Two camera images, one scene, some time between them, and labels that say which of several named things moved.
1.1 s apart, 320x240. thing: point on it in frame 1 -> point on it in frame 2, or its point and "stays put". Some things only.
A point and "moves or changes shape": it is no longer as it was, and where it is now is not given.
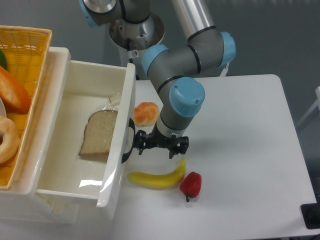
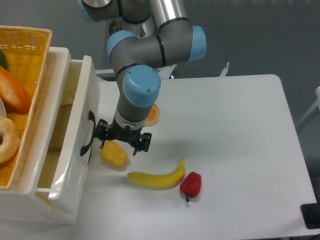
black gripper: [158, 139] -> [105, 131]
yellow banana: [159, 182] stays put
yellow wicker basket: [26, 49] stays put
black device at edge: [311, 214] stays put
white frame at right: [317, 102] stays put
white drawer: [91, 150] moves or changes shape
